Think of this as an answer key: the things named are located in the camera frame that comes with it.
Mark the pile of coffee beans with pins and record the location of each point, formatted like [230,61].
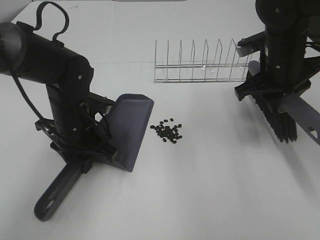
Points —
[167,130]

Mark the grey plastic dustpan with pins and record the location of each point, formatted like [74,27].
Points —
[128,120]

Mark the grey hand brush black bristles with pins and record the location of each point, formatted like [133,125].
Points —
[285,112]

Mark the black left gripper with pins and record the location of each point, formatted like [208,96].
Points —
[80,130]

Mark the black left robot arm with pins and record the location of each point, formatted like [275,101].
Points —
[26,55]

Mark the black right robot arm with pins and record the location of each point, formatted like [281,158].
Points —
[290,26]

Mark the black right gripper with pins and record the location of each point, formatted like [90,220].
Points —
[260,82]

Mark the metal wire rack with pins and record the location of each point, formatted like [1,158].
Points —
[200,64]

